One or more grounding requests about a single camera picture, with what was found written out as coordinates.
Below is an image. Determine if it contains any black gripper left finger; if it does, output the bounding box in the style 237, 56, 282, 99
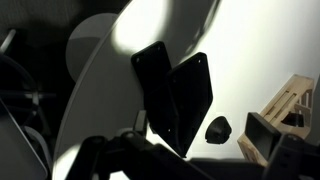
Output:
133, 110, 147, 136

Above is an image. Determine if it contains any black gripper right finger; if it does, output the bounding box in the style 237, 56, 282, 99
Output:
245, 112, 281, 160

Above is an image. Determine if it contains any black bracket plate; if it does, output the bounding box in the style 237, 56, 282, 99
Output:
131, 41, 171, 98
144, 52, 213, 157

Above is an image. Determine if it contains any small black round object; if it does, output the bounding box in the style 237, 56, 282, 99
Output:
205, 116, 232, 144

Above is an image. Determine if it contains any wooden slatted tray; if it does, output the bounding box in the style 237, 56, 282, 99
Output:
238, 74, 314, 166

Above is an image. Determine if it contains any white round table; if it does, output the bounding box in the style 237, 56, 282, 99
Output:
52, 0, 320, 180

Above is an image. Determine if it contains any white table pedestal base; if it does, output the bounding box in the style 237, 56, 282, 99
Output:
65, 13, 117, 81

